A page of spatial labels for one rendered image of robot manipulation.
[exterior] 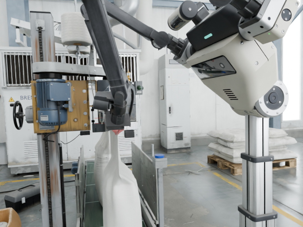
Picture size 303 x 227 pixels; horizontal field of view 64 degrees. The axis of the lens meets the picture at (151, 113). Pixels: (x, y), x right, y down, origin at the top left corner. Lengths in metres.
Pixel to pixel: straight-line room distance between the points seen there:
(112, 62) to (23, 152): 3.75
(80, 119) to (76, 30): 0.53
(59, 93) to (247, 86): 0.88
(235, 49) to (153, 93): 4.94
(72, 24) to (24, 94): 3.08
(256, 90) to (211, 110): 5.35
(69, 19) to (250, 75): 0.96
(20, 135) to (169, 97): 2.92
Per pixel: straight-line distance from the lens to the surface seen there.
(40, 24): 1.69
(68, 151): 4.37
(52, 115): 1.36
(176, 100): 5.30
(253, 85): 0.97
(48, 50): 1.65
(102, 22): 0.81
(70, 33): 1.40
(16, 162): 4.54
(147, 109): 5.73
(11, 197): 3.19
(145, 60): 4.76
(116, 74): 0.86
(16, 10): 5.55
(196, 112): 6.16
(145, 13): 4.98
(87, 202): 2.16
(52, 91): 1.29
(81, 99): 1.55
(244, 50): 0.91
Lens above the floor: 1.21
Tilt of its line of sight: 4 degrees down
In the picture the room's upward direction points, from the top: 2 degrees counter-clockwise
